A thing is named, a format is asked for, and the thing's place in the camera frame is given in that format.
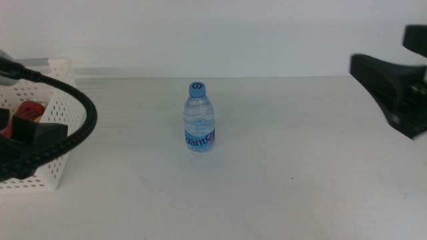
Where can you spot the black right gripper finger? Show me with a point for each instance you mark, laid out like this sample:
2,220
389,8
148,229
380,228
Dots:
417,40
377,73

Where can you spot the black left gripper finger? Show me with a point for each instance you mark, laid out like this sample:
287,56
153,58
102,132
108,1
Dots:
4,119
33,133

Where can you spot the red cola can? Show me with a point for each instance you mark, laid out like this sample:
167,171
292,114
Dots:
30,110

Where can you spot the clear water bottle blue cap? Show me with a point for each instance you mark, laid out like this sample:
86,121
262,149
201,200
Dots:
199,123

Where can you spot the white perforated plastic basket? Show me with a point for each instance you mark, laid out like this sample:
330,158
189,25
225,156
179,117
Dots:
63,106

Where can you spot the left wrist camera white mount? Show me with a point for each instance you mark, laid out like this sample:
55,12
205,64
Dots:
4,55

